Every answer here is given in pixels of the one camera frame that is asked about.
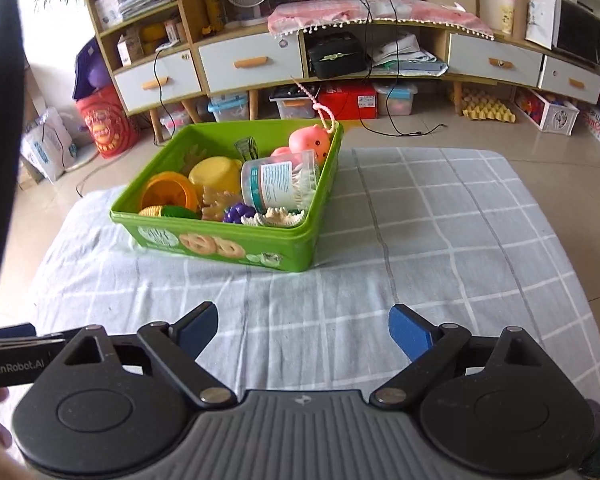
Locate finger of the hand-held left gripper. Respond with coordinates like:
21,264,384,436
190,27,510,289
0,322,37,340

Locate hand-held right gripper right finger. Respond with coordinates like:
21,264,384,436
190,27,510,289
369,304,561,407

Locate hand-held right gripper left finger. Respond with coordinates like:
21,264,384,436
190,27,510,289
50,302,238,407

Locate green plastic cookie box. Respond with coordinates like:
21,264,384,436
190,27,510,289
110,119,344,273

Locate purple toy grapes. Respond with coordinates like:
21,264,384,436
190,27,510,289
222,200,254,226

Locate toy corn cob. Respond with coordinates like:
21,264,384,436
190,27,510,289
138,203,202,221

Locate amber rubber hand toy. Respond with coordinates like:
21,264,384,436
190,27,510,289
199,184,242,222

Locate white starfish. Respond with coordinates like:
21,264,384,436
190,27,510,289
241,205,309,229

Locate orange ridged plastic toy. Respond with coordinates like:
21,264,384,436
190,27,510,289
139,170,202,212

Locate yellow plastic cup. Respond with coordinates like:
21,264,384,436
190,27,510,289
186,155,244,192

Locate clear cotton swab jar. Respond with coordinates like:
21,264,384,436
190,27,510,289
239,149,322,212

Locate pink pig toy with strap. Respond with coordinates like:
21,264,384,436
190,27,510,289
270,75,342,167

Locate grey plaid bed sheet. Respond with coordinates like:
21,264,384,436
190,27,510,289
30,147,600,461

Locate white paper bag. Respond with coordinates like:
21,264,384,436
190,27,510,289
21,106,79,184

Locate clear plastic storage box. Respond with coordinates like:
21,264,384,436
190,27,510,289
158,106,192,139

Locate red printed bucket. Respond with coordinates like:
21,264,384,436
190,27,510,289
75,84,142,159

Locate clear storage box blue lid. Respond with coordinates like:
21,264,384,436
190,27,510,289
374,81,419,118
206,91,252,124

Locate stack of yellow egg trays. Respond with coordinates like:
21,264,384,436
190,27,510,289
459,84,518,124

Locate red cardboard box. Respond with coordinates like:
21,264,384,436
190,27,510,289
316,81,379,122

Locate storage box with black top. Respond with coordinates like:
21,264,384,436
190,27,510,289
269,84,317,122

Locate white plastic crate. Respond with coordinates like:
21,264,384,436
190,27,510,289
511,86,581,137

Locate black case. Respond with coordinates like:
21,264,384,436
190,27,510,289
306,31,369,81

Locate yellow shelf toy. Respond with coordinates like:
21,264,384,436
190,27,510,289
139,21,167,44

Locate yellow bottle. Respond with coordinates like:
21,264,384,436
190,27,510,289
204,0,227,37

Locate pink lace cloth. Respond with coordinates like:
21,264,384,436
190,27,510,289
266,0,497,42

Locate white cardboard box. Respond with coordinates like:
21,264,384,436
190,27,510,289
93,0,124,29

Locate black microwave oven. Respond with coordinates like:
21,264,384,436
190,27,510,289
551,0,600,69

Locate black power cable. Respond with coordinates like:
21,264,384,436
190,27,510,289
337,0,449,137

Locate white drawer with wooden handle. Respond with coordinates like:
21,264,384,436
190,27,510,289
446,31,544,89
111,49,204,114
536,54,600,107
197,31,306,94

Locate thin black cable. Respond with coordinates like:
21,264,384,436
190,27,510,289
151,44,182,147

